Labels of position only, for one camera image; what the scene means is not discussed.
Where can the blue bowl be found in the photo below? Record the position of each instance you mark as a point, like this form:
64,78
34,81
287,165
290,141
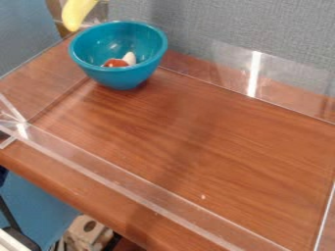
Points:
110,41

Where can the red and white toy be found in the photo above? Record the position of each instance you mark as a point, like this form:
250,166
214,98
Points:
127,61

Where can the clear acrylic barrier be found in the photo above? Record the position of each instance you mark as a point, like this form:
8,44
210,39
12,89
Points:
213,158

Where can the yellow toy banana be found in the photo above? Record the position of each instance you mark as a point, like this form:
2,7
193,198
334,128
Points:
75,11

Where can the wooden block with hole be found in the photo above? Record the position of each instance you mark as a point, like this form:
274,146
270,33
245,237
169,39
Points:
87,234

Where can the cardboard box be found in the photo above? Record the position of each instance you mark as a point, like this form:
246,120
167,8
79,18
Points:
96,16

